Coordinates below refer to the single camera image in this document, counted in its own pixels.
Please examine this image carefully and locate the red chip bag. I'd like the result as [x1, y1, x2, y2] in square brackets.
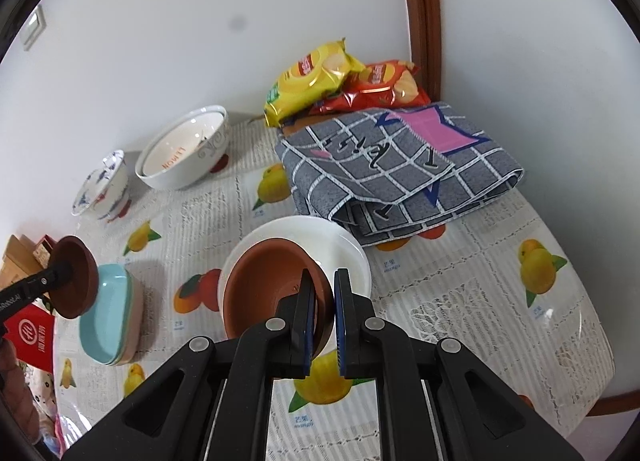
[310, 59, 432, 116]

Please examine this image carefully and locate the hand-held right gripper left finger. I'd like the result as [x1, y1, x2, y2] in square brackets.
[60, 268, 317, 461]

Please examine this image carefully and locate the pink square plate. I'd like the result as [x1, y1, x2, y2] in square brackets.
[102, 281, 146, 367]

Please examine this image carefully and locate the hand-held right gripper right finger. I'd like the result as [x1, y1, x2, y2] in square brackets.
[333, 268, 593, 461]

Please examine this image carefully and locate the white bowl with orange print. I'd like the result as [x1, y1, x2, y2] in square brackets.
[140, 110, 225, 176]

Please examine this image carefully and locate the brown patterned box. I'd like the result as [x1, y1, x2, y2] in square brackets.
[34, 235, 59, 268]

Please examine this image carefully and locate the cardboard box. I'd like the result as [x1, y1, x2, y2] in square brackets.
[0, 235, 51, 292]

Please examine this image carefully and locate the brown wooden door frame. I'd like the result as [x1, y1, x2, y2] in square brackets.
[395, 0, 444, 102]

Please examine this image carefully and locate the white dotted cloth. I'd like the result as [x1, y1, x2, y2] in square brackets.
[29, 370, 57, 443]

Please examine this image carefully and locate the person's left hand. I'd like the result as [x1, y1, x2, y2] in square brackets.
[0, 338, 34, 443]

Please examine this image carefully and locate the fruit print tablecloth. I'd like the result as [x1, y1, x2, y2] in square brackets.
[52, 116, 617, 461]

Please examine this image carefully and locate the large white swirl-patterned bowl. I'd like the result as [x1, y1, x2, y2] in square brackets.
[135, 106, 231, 190]

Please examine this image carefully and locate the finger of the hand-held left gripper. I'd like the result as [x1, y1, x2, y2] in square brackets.
[19, 261, 75, 303]

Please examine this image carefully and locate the blue square plate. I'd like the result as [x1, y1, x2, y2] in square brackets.
[78, 263, 134, 360]

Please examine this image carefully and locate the red paper bag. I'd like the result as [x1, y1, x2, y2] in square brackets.
[5, 303, 56, 373]

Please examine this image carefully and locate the white bowl with grey pattern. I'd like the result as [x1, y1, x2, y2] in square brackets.
[217, 215, 372, 358]

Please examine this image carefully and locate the yellow chip bag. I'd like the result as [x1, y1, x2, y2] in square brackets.
[263, 38, 366, 128]

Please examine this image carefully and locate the small brown bowl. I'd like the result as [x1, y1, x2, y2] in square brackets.
[222, 237, 335, 360]
[48, 236, 100, 320]

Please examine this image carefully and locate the white light switch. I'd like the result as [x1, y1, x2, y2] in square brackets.
[22, 8, 47, 52]

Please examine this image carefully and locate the blue patterned white bowl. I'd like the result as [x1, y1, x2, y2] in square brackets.
[70, 150, 132, 223]

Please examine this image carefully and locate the grey checked cloth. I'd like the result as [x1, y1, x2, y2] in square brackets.
[275, 102, 526, 248]

